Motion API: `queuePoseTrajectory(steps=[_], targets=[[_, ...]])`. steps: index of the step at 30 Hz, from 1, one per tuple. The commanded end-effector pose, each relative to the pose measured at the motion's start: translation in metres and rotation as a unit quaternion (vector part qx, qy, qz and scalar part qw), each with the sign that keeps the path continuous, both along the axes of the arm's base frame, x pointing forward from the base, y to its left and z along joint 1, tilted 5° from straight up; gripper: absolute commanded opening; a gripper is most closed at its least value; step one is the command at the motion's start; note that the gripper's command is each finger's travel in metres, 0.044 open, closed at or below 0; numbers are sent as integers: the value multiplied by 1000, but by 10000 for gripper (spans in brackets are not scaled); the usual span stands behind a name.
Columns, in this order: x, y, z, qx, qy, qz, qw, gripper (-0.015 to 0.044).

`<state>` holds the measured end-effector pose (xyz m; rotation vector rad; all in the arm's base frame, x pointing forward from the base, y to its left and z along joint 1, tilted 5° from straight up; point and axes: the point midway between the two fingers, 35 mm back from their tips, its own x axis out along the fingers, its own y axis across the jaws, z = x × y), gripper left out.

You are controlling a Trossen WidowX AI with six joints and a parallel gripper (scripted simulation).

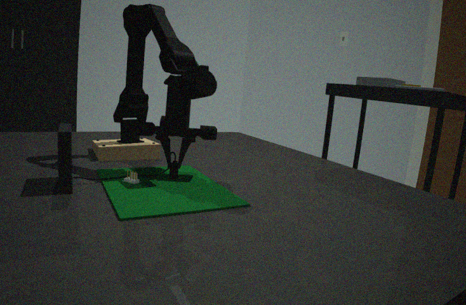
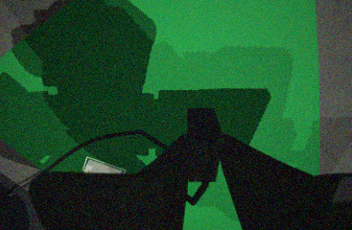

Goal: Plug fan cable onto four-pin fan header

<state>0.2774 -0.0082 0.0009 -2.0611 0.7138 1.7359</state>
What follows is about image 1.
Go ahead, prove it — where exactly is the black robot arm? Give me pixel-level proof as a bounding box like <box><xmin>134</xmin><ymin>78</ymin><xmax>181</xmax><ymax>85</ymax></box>
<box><xmin>113</xmin><ymin>4</ymin><xmax>217</xmax><ymax>144</ymax></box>

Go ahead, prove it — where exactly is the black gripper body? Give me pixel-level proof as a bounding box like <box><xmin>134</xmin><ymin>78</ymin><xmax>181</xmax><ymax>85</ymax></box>
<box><xmin>134</xmin><ymin>99</ymin><xmax>217</xmax><ymax>140</ymax></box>

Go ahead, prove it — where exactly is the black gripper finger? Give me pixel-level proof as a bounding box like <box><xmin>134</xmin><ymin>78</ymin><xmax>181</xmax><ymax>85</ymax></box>
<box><xmin>178</xmin><ymin>138</ymin><xmax>196</xmax><ymax>169</ymax></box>
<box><xmin>156</xmin><ymin>136</ymin><xmax>171</xmax><ymax>168</ymax></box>

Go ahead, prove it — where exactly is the green circuit board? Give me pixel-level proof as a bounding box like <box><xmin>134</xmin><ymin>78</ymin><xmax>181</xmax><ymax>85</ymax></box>
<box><xmin>97</xmin><ymin>165</ymin><xmax>250</xmax><ymax>221</ymax></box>

